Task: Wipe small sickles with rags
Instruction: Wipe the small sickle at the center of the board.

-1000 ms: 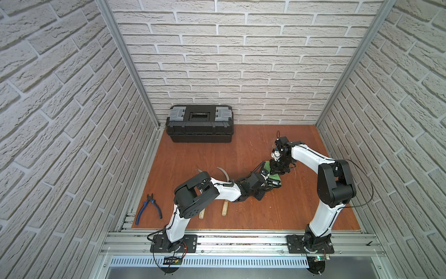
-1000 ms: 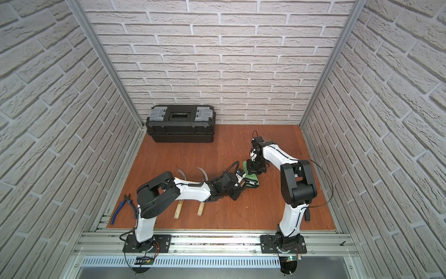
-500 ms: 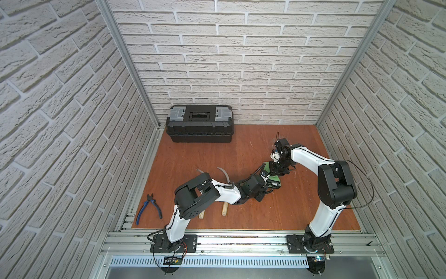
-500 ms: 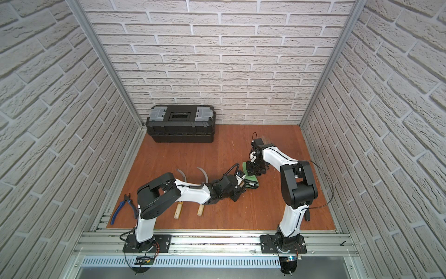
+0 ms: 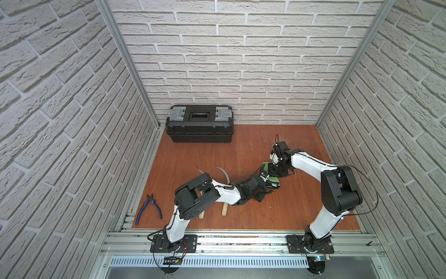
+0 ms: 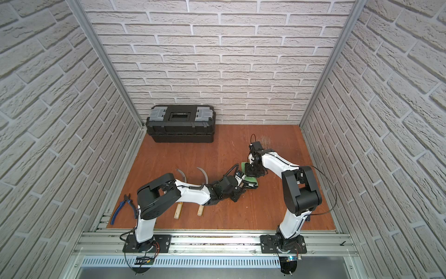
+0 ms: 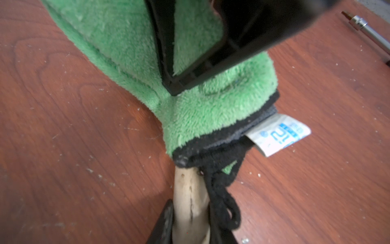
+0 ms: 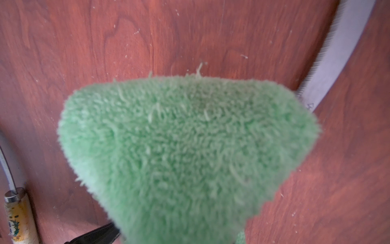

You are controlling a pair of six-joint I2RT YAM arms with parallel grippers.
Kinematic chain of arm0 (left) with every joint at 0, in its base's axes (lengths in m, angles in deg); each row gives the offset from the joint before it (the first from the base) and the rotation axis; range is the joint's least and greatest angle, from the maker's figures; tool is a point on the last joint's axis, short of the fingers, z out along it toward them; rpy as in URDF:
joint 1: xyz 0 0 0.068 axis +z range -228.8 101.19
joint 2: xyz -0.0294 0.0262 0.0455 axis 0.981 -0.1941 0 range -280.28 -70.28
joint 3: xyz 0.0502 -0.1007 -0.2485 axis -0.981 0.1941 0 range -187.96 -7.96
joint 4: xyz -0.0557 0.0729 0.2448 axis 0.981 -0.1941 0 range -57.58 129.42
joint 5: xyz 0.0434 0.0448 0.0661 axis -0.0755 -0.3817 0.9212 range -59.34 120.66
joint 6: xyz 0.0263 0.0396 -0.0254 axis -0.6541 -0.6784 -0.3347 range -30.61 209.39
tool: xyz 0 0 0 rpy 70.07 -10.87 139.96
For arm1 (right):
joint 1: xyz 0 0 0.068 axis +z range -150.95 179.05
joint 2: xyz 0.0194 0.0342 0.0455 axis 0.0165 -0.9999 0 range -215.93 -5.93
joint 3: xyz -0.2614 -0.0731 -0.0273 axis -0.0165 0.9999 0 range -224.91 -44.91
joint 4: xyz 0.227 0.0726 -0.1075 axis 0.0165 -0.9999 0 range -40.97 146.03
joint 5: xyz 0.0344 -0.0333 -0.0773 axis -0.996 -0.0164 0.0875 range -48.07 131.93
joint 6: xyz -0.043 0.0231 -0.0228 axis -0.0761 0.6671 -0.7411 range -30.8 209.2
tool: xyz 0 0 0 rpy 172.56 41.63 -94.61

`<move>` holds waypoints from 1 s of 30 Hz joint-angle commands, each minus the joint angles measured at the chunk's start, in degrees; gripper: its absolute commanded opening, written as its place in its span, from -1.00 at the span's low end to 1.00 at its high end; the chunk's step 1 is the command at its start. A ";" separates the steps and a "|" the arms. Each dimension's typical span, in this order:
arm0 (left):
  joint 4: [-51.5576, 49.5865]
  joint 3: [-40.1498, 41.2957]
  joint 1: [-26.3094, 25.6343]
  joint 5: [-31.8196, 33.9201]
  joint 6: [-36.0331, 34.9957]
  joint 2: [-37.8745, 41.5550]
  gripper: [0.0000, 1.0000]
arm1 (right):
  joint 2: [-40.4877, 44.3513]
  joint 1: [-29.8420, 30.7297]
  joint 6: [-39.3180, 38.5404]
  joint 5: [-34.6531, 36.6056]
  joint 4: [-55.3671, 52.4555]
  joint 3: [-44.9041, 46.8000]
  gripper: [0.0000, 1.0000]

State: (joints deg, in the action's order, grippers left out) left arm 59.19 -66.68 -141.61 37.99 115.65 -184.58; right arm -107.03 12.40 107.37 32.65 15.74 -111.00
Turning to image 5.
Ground green rag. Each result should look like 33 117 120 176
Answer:
260 162 281 189

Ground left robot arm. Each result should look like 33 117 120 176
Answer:
164 173 273 244

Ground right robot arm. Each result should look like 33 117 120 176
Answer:
268 141 363 251

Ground black plastic toolbox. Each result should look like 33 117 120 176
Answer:
166 105 234 143

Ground middle wooden handle sickle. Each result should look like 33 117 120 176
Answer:
216 167 231 217

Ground wooden handle sickle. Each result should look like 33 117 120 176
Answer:
216 167 231 217
196 169 205 220

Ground left wooden handle sickle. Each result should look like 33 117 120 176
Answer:
196 169 205 220

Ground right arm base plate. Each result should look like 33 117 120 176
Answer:
286 234 335 254

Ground blue handled pliers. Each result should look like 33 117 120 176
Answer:
135 193 163 226

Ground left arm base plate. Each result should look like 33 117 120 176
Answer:
150 234 198 253

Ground aluminium front rail frame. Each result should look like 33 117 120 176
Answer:
90 229 396 279

